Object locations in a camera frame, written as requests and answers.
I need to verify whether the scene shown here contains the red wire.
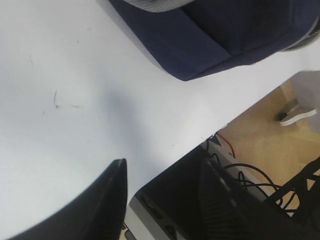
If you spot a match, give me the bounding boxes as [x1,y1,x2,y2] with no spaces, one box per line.
[216,132,237,157]

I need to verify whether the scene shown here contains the black cables under table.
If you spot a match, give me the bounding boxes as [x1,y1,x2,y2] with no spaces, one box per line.
[207,139,320,218]

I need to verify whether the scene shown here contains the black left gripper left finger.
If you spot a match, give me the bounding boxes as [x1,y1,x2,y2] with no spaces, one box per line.
[14,159,128,240]

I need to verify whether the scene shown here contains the white table foot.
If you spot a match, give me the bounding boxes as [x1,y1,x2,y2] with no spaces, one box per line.
[274,99,317,127]

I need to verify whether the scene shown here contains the navy blue lunch bag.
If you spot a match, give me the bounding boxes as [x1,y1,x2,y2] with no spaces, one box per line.
[111,0,320,82]

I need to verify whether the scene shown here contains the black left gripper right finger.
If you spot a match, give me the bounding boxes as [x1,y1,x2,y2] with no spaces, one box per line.
[199,158,320,240]

